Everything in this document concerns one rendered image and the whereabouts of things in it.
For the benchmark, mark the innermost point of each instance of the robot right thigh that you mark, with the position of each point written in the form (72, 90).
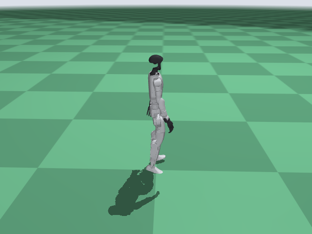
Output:
(160, 129)

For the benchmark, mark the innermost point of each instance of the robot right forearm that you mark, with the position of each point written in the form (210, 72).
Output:
(162, 109)

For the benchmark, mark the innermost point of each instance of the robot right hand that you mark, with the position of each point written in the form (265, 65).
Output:
(169, 123)

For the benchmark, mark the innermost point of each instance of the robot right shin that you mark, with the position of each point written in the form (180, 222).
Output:
(154, 152)

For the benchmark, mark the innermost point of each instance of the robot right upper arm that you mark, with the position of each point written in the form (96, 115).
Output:
(158, 91)

